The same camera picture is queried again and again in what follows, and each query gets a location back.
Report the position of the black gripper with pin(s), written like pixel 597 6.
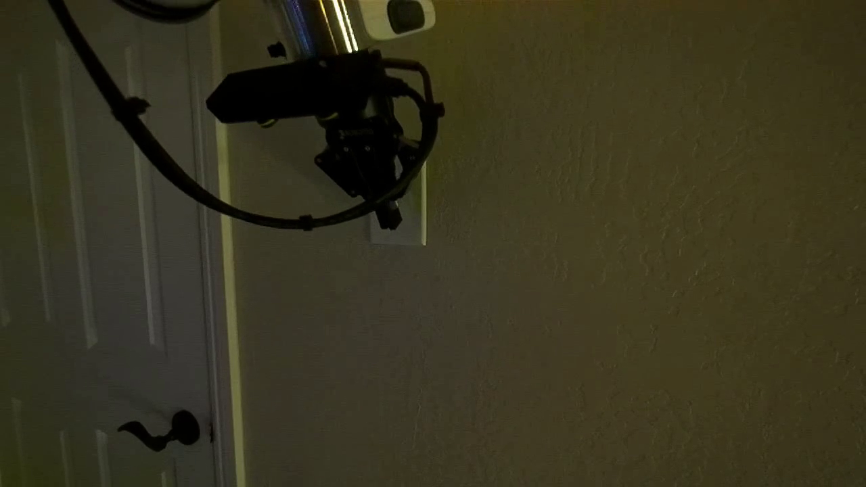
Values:
pixel 362 163

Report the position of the white door frame trim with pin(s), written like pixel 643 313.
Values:
pixel 229 343

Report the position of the white panelled door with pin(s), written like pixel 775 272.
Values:
pixel 83 272

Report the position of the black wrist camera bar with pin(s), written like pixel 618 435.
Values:
pixel 281 94

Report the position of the white light switch plate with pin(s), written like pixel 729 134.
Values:
pixel 412 232

